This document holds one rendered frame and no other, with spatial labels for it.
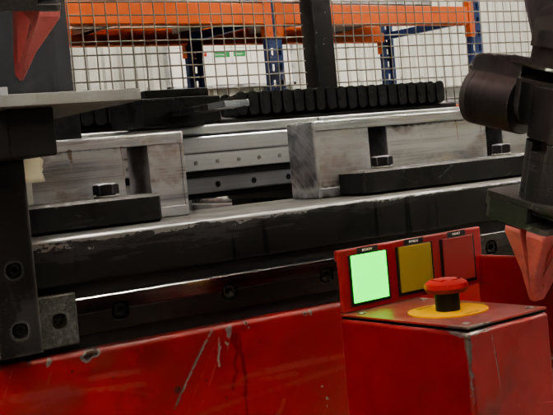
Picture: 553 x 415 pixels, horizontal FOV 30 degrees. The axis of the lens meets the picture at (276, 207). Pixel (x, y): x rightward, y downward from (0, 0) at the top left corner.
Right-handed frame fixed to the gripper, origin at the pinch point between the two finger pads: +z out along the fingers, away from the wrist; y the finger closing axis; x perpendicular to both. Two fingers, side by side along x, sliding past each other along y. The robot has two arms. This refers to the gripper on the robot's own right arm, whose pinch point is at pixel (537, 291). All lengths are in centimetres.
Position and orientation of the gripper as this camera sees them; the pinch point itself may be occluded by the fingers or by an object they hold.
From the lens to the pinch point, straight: 101.1
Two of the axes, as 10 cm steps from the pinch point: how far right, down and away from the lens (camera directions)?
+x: -7.9, 1.1, -6.0
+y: -6.1, -2.5, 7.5
